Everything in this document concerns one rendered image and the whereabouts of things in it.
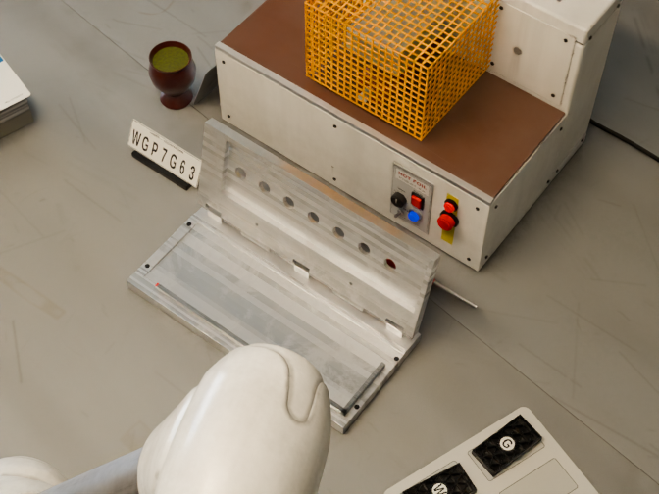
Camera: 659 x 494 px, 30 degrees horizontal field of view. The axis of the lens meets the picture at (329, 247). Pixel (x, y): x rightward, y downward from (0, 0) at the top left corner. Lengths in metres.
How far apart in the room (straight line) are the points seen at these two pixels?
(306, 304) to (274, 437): 0.91
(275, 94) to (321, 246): 0.28
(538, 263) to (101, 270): 0.73
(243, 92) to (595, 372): 0.75
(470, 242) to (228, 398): 0.96
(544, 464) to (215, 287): 0.59
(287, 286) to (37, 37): 0.75
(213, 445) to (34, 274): 1.06
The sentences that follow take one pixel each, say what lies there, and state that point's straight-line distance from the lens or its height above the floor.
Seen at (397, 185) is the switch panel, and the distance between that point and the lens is 2.00.
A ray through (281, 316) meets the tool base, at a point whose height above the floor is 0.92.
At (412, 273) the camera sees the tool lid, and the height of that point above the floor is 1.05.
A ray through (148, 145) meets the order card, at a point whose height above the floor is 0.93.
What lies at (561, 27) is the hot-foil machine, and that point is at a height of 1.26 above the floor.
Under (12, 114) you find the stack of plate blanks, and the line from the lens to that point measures 2.26.
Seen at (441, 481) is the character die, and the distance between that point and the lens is 1.85.
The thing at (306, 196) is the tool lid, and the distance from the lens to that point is 1.91.
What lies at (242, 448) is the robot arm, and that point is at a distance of 1.07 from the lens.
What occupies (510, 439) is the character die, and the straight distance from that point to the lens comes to 1.89.
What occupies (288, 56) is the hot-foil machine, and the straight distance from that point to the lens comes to 2.07.
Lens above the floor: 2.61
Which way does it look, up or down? 56 degrees down
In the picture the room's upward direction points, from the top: straight up
